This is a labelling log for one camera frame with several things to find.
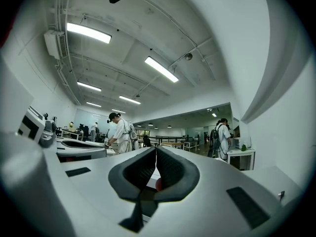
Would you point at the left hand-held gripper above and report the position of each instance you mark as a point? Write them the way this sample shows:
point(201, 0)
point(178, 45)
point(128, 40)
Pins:
point(30, 127)

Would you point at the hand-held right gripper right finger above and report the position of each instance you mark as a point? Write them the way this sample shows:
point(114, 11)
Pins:
point(212, 181)

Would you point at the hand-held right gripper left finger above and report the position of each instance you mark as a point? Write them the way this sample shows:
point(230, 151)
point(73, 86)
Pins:
point(93, 186)

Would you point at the white microwave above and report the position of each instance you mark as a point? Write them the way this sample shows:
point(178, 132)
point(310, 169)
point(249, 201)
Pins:
point(240, 142)

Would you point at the black office chair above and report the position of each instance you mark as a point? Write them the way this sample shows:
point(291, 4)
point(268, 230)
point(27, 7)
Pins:
point(146, 141)
point(85, 131)

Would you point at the white framed table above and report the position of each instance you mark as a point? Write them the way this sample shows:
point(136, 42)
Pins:
point(191, 143)

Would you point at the small green object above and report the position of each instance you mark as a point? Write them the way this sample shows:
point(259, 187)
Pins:
point(244, 147)

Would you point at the small red round object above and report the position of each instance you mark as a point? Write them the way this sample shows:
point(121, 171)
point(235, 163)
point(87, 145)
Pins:
point(158, 184)

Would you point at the wooden table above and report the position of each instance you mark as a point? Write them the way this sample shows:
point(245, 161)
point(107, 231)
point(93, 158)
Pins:
point(172, 144)

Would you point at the ceiling strip lights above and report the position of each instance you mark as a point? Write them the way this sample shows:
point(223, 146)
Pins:
point(161, 69)

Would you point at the round ceiling fixture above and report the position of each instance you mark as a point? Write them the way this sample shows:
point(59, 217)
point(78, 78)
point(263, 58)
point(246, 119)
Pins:
point(188, 56)

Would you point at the white wall air conditioner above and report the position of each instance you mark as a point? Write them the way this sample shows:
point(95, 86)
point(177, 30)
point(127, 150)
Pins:
point(53, 44)

